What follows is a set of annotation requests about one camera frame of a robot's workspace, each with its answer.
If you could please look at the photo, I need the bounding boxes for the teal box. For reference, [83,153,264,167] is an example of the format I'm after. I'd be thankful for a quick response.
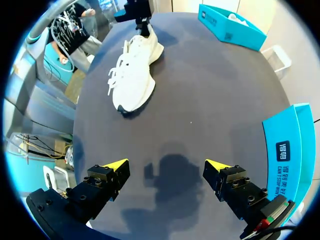
[198,3,268,52]
[261,102,317,224]

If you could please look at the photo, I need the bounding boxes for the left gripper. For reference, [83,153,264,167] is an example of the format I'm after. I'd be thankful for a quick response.
[113,0,154,37]

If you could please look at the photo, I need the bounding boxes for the white shoe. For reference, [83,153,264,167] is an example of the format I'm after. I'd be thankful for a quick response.
[107,24,165,115]

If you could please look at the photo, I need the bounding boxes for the white crumpled paper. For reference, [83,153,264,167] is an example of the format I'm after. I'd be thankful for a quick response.
[227,13,251,27]

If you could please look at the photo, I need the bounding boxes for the person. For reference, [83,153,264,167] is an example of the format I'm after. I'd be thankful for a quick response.
[44,0,104,74]

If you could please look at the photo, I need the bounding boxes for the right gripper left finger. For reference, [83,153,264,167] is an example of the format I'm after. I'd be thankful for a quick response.
[65,158,131,221]

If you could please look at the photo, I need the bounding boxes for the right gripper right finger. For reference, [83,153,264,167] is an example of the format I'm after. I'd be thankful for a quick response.
[202,159,273,221]

